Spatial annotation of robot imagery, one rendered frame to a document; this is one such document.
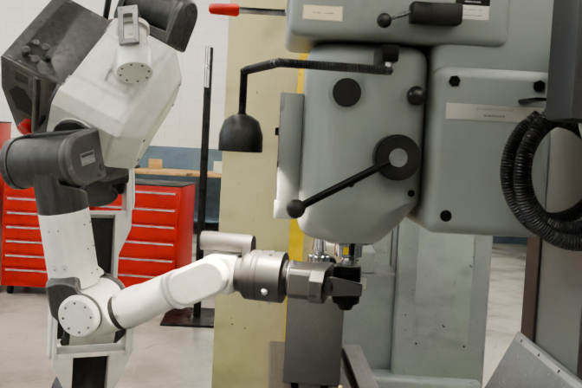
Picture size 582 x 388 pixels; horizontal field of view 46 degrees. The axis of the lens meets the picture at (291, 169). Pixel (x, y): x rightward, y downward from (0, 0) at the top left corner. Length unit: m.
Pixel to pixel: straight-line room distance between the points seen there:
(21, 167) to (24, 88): 0.19
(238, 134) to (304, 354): 0.58
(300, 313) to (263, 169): 1.48
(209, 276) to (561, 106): 0.63
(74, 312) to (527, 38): 0.89
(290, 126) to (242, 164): 1.75
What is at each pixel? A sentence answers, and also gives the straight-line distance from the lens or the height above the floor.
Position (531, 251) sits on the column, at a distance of 1.39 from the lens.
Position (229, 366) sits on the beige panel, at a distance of 3.04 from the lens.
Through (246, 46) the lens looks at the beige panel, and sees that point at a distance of 2.89.
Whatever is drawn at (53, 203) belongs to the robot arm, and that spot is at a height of 1.34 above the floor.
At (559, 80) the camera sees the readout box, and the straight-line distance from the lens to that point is 0.89.
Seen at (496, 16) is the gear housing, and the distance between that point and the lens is 1.10.
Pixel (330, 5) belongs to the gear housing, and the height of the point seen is 1.68.
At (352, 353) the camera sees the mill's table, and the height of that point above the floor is 0.96.
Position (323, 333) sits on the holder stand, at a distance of 1.46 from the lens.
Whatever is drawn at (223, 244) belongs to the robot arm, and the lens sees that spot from 1.20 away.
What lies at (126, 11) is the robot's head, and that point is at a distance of 1.32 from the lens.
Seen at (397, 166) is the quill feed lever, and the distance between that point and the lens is 1.04.
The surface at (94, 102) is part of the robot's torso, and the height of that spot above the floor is 1.52.
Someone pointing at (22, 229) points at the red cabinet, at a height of 0.56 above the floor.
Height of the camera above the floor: 1.48
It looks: 3 degrees down
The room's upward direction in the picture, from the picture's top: 3 degrees clockwise
